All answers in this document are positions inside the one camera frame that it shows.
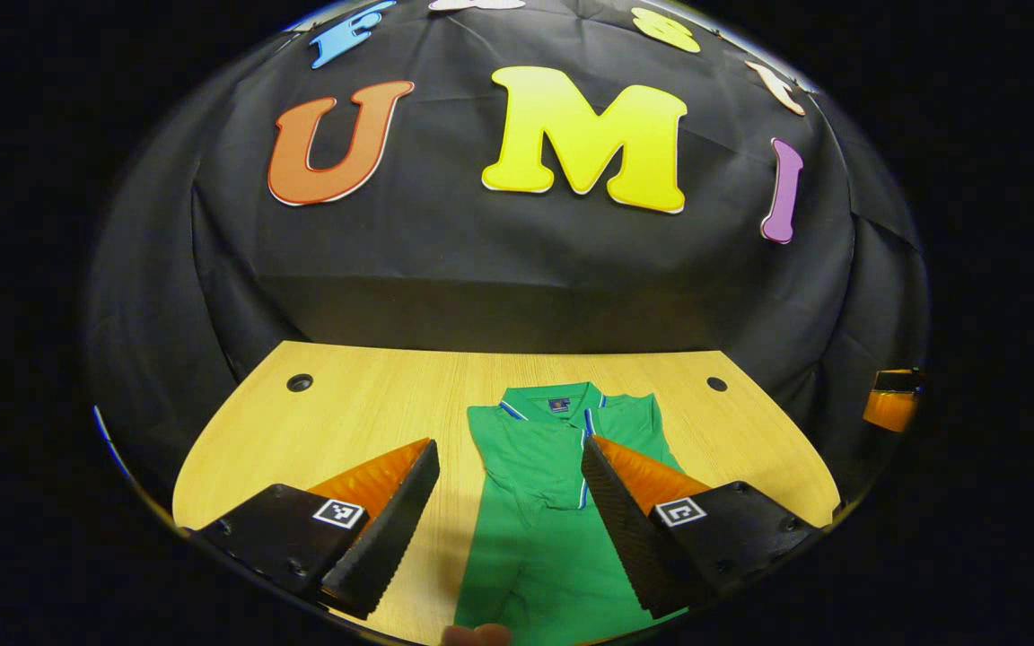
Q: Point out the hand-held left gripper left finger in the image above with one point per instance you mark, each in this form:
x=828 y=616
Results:
x=391 y=538

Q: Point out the green T-shirt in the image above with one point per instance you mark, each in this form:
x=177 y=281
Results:
x=535 y=556

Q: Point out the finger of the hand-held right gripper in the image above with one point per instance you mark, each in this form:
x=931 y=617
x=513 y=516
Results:
x=896 y=381

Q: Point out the black backdrop cloth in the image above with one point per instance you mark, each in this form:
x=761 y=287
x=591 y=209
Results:
x=445 y=251

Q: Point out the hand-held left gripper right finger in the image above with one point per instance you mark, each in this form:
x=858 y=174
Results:
x=620 y=538

